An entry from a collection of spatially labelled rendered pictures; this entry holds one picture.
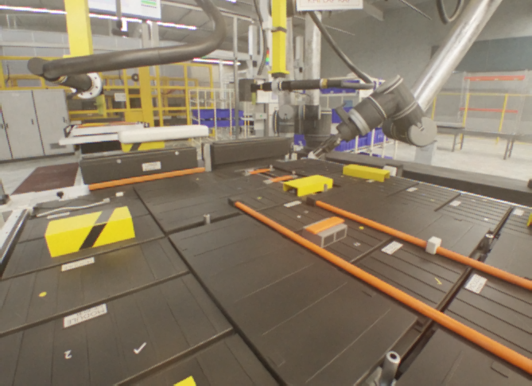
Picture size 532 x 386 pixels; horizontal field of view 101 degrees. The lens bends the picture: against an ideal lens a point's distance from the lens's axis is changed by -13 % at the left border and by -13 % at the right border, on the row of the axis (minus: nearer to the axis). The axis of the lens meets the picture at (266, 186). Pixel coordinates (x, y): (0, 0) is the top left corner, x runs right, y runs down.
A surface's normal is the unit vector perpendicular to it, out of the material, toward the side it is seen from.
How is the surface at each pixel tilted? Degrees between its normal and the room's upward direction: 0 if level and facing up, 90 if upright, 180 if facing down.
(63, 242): 90
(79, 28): 90
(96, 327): 0
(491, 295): 0
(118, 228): 90
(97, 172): 90
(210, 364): 0
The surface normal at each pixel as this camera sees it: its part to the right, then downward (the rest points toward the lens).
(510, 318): 0.00, -0.96
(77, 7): 0.37, 0.27
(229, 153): 0.59, 0.24
